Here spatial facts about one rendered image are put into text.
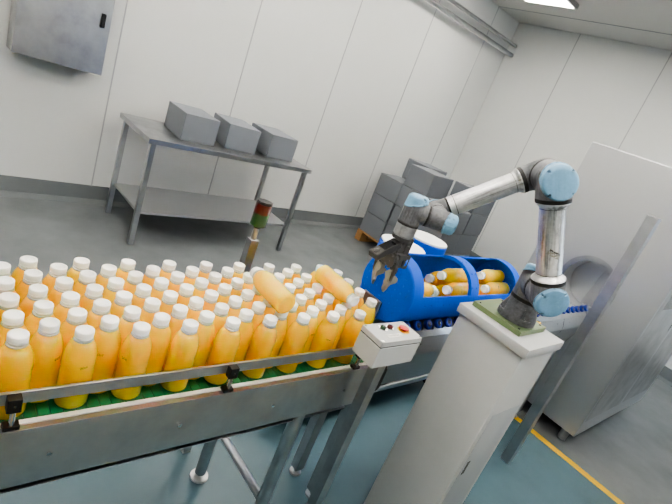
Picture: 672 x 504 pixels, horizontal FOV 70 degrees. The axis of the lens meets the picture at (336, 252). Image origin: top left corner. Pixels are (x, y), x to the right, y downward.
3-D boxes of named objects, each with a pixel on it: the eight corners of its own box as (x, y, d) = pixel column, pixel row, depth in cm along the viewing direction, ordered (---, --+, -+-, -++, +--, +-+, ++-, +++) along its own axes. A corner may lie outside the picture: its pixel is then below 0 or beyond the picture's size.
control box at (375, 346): (411, 362, 163) (423, 336, 159) (370, 369, 149) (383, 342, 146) (391, 344, 169) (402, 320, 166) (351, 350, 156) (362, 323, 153)
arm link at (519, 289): (535, 295, 192) (552, 266, 188) (547, 310, 180) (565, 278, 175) (508, 285, 192) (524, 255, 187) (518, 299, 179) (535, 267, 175)
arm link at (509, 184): (547, 149, 173) (418, 198, 182) (559, 153, 163) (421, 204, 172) (555, 179, 176) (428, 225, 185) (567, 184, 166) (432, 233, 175)
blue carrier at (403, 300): (506, 323, 247) (531, 274, 238) (396, 336, 188) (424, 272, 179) (463, 295, 266) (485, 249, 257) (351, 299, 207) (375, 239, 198)
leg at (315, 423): (302, 474, 234) (347, 371, 214) (293, 478, 230) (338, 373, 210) (296, 465, 237) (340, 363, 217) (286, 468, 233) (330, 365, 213)
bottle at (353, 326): (332, 362, 164) (351, 317, 159) (330, 351, 171) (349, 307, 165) (351, 367, 166) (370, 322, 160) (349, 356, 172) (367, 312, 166)
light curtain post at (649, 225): (512, 461, 304) (662, 219, 249) (507, 464, 300) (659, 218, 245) (504, 454, 308) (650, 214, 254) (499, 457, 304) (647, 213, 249)
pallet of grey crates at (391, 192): (456, 283, 608) (499, 197, 571) (419, 284, 553) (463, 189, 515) (393, 240, 686) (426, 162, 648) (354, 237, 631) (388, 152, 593)
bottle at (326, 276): (328, 260, 172) (360, 287, 160) (329, 274, 177) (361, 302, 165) (312, 269, 170) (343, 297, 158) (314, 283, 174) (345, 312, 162)
